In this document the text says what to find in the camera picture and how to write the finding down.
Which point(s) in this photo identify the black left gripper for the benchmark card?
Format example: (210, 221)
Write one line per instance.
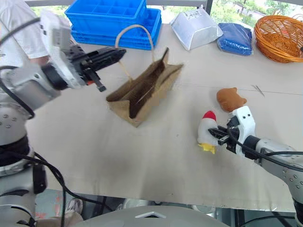
(80, 63)

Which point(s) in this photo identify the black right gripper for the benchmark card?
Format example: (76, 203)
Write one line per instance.
(233, 136)

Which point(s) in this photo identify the white chicken plush toy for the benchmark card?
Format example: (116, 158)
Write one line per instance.
(205, 128)

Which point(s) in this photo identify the brown paper bag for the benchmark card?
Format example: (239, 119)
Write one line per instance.
(142, 94)

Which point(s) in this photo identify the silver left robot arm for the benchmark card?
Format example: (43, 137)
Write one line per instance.
(23, 82)

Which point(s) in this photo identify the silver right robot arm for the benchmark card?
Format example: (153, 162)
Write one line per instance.
(279, 160)

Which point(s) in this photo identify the brown plush toy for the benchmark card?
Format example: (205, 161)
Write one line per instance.
(228, 99)

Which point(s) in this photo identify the blue plastic crate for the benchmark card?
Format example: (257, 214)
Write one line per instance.
(142, 35)

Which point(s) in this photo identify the blue compartment tray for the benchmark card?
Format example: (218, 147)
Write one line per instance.
(106, 13)

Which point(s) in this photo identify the person in white shirt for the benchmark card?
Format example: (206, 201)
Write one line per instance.
(16, 23)

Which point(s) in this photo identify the blue plastic package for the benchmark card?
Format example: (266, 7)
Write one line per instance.
(235, 39)

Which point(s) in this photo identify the white plastic pouch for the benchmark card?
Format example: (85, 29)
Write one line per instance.
(194, 30)

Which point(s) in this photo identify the silver robot torso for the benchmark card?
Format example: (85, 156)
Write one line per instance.
(154, 218)

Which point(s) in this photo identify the orange wicker basket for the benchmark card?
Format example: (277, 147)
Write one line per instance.
(277, 37)

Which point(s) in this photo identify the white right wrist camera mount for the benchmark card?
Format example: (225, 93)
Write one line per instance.
(246, 123)

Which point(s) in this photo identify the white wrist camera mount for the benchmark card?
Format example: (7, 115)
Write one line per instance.
(246, 123)
(62, 59)

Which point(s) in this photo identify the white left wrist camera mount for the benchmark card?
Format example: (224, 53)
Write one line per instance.
(62, 59)

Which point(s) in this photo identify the dark window frame post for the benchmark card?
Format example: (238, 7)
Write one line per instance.
(209, 6)

